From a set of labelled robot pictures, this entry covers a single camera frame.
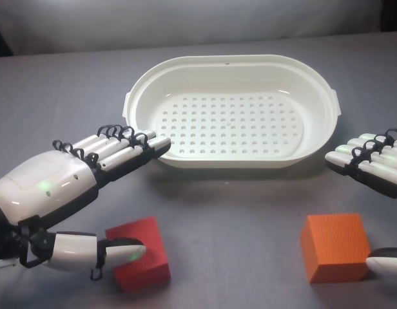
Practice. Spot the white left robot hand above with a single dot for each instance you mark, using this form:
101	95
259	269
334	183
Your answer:
50	180

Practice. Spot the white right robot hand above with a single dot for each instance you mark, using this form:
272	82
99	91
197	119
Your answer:
375	161

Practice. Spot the orange cube block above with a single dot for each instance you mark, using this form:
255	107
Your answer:
334	244

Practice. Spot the red cube block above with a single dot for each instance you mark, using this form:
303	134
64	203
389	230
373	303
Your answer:
147	235

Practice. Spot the white perforated plastic basket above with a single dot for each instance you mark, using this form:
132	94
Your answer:
230	128

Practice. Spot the grey table cloth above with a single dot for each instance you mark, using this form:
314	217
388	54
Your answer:
218	225

